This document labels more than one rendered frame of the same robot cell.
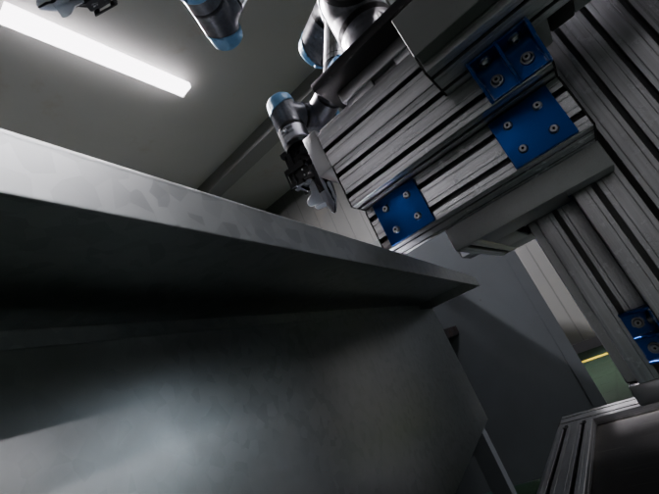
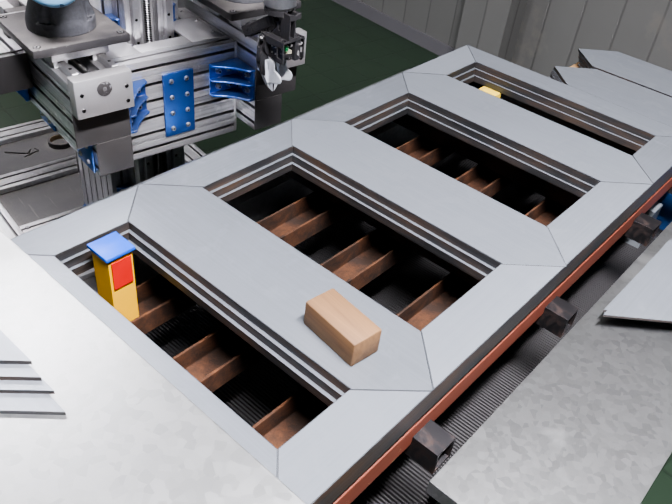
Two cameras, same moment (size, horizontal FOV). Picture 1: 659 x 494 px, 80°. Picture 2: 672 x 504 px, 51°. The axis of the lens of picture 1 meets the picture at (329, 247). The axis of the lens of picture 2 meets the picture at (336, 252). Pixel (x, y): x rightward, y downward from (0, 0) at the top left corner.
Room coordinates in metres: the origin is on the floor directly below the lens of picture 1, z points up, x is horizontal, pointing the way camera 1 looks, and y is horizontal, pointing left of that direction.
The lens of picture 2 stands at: (2.34, 0.55, 1.69)
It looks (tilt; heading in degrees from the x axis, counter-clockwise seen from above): 39 degrees down; 195
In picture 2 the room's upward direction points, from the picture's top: 7 degrees clockwise
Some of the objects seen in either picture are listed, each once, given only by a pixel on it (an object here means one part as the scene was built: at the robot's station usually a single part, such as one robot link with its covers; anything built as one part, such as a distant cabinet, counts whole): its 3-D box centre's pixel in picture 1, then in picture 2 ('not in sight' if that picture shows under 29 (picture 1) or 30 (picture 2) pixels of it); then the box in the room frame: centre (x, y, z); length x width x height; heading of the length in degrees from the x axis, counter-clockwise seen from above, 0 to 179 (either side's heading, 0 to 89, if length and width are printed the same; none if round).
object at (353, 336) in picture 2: not in sight; (341, 326); (1.55, 0.37, 0.89); 0.12 x 0.06 x 0.05; 60
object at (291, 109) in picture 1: (285, 116); not in sight; (0.87, -0.03, 1.22); 0.09 x 0.08 x 0.11; 126
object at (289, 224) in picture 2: not in sight; (331, 202); (0.96, 0.17, 0.70); 1.66 x 0.08 x 0.05; 157
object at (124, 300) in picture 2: not in sight; (117, 291); (1.52, -0.07, 0.78); 0.05 x 0.05 x 0.19; 67
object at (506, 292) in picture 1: (395, 372); not in sight; (1.77, -0.04, 0.51); 1.30 x 0.04 x 1.01; 67
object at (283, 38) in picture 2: (304, 166); (281, 33); (0.87, -0.02, 1.06); 0.09 x 0.08 x 0.12; 67
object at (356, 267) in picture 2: not in sight; (394, 240); (1.04, 0.35, 0.70); 1.66 x 0.08 x 0.05; 157
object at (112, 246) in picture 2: not in sight; (111, 249); (1.52, -0.07, 0.88); 0.06 x 0.06 x 0.02; 67
